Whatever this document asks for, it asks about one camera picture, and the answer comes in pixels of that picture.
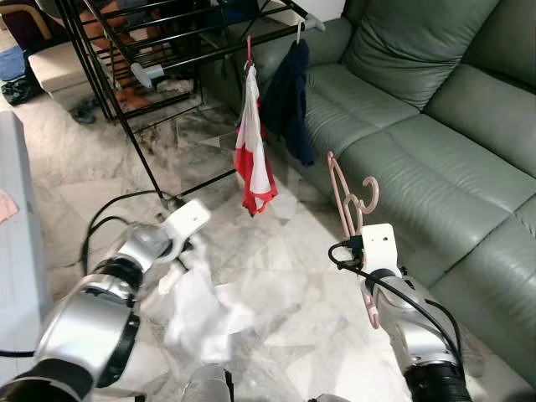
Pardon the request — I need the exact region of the pink printed garment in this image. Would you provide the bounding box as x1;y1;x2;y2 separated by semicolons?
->
0;188;19;224

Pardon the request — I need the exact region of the green leather sofa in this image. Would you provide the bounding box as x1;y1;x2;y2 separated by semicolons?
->
199;0;536;393

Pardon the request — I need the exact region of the red and white garment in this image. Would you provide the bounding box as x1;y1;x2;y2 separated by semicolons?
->
232;59;280;218

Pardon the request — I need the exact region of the grey left robot leg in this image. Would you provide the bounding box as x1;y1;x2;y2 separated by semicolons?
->
180;363;237;402

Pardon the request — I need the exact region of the black metal drying rack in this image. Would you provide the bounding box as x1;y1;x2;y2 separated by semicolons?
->
50;0;324;210

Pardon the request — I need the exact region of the navy blue garment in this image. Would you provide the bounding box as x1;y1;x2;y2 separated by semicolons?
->
261;39;317;168

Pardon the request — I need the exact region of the grey folding table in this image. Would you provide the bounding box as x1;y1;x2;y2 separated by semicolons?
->
0;109;53;359

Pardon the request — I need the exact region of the cream seat cushion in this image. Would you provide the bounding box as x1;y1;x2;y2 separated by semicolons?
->
29;42;95;95

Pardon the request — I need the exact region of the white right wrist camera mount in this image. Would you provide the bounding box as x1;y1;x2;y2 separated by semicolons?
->
359;223;399;274

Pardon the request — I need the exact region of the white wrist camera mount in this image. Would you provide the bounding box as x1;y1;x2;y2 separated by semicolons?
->
359;223;399;274
159;198;213;263

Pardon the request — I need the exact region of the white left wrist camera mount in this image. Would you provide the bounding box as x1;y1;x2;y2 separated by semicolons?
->
159;198;213;263

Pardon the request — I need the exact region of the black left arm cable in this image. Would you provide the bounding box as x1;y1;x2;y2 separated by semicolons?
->
81;191;182;277

